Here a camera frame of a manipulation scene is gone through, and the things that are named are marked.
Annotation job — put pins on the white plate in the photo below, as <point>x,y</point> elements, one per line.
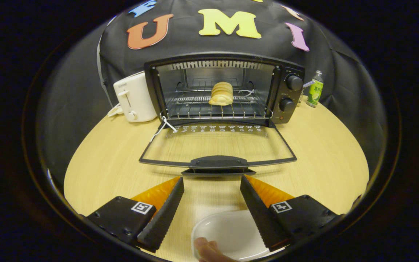
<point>227,229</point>

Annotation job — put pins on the green drink bottle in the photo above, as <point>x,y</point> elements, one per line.
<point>315,92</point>

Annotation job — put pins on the white pop-up toaster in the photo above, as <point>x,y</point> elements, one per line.
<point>136,96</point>

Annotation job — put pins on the metal utensil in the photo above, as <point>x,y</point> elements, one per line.
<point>308,84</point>

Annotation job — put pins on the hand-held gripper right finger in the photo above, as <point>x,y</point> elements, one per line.
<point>262,218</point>

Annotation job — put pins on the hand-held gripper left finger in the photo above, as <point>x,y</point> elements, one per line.
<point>164,218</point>

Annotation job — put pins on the black toaster oven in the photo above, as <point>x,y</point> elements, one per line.
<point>289,96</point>

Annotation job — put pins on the yellow ridged bread roll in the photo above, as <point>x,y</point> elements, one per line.
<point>221,94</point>

